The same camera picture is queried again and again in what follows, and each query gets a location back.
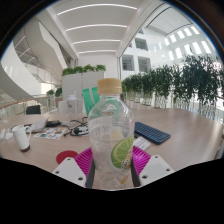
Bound ceiling strip lights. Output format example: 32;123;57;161
56;3;138;55

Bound black office chair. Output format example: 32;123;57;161
25;104;42;116

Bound white planter cabinet with greenery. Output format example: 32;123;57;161
61;64;107;101

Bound clear shaker bottle white lid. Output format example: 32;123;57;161
65;92;80;121

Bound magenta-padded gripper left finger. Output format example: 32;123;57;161
52;147;97;190

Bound row of potted trees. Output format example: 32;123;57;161
121;54;224;118

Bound flat round red coaster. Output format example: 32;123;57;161
55;150;79;165

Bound white ceramic mug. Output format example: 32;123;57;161
11;124;32;153

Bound clear plastic bottle lime label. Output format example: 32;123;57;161
87;78;136;191

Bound white printed card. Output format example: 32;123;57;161
133;135;152;151

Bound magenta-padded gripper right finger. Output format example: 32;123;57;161
130;145;175;188

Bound green cat print tote bag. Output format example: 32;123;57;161
82;86;101;117

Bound colourful sticker sheet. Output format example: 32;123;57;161
33;127;67;140

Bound black flat device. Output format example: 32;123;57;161
46;120;62;128

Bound small potted plant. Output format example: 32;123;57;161
45;88;55;101
54;87;64;98

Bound tangled black cables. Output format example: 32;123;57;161
63;116;90;138

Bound dark blue keyboard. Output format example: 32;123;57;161
134;121;172;145

